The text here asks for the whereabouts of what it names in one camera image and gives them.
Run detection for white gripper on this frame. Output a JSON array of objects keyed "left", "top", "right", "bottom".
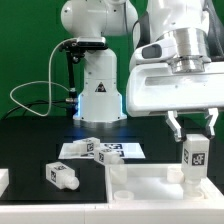
[{"left": 126, "top": 62, "right": 224, "bottom": 142}]

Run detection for white square tabletop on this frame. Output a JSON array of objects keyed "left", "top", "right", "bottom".
[{"left": 105, "top": 164, "right": 224, "bottom": 203}]

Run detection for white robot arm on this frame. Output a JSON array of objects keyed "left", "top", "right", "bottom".
[{"left": 61, "top": 0, "right": 224, "bottom": 141}]

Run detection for paper sheet with tags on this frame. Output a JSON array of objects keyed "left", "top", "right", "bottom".
[{"left": 58, "top": 143, "right": 145, "bottom": 159}]

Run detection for white block far left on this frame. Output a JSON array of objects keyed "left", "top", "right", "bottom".
[{"left": 0, "top": 169, "right": 9, "bottom": 197}]

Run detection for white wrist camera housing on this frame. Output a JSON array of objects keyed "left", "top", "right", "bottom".
[{"left": 129, "top": 38, "right": 177, "bottom": 71}]

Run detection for white obstacle frame front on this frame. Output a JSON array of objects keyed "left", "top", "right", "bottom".
[{"left": 0, "top": 200, "right": 224, "bottom": 224}]

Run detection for black camera on stand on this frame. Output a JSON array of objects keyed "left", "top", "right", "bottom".
[{"left": 59, "top": 37, "right": 108, "bottom": 117}]

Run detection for white camera cable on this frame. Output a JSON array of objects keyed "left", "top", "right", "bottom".
[{"left": 9, "top": 37, "right": 78, "bottom": 118}]

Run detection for black cables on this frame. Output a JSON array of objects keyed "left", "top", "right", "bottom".
[{"left": 0, "top": 0, "right": 143, "bottom": 122}]

